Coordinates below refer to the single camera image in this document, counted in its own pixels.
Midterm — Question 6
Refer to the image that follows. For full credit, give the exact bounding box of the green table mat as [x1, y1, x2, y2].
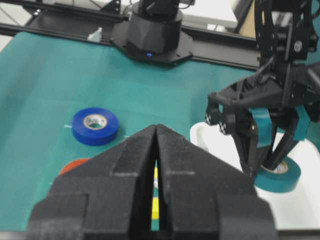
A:
[0, 32, 253, 234]

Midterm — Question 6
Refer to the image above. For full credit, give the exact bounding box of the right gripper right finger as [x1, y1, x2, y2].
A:
[156, 124, 277, 240]

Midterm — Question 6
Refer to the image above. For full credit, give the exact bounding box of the black aluminium frame rail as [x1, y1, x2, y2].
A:
[0, 0, 260, 70]

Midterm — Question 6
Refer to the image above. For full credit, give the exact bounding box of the yellow tape roll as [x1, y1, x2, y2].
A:
[151, 162, 160, 221]

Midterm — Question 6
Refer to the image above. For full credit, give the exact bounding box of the white plastic case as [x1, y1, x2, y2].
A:
[189, 122, 320, 230]

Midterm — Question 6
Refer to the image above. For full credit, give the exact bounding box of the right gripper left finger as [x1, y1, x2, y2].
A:
[26, 124, 156, 240]

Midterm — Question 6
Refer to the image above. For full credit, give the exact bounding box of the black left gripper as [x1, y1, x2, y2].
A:
[205, 62, 320, 178]

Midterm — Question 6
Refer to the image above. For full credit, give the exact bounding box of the red tape roll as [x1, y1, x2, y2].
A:
[58, 158, 90, 176]

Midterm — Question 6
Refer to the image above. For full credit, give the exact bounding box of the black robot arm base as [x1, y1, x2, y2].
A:
[110, 0, 193, 64]

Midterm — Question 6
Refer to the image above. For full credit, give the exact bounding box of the blue tape roll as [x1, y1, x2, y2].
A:
[71, 107, 119, 146]

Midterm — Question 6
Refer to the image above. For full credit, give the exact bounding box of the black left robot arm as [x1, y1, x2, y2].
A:
[205, 0, 320, 178]

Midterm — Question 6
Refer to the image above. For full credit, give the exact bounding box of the green tape roll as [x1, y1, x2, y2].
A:
[254, 157, 301, 193]

